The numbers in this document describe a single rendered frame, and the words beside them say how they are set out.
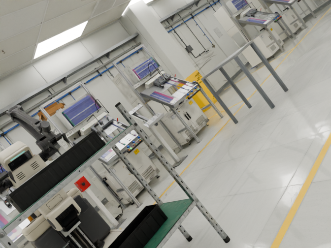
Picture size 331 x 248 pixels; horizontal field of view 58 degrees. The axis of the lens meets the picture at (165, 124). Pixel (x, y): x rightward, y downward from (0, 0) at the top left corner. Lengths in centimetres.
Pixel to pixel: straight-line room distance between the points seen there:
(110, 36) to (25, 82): 225
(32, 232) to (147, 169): 227
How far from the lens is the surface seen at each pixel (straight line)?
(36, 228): 278
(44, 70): 646
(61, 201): 256
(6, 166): 249
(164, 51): 713
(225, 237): 204
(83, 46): 695
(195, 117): 533
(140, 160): 456
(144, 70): 533
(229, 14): 789
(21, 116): 253
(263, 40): 771
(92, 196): 405
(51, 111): 488
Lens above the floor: 98
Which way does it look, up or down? 5 degrees down
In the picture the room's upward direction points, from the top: 38 degrees counter-clockwise
